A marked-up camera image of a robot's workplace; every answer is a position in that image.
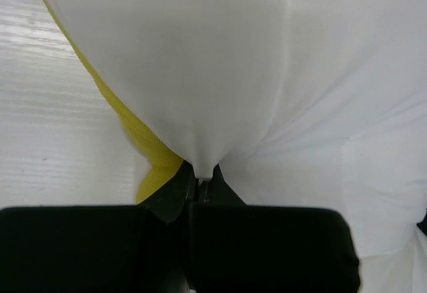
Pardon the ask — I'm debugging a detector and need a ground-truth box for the white pillow with yellow edge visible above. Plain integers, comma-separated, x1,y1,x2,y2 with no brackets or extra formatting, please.
19,0,427,259

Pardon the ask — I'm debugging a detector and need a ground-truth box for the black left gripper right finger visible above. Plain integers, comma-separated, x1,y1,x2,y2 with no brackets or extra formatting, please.
188,168,361,292

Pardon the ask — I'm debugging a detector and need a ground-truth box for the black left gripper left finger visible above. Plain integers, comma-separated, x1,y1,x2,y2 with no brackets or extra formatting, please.
1,165,195,292

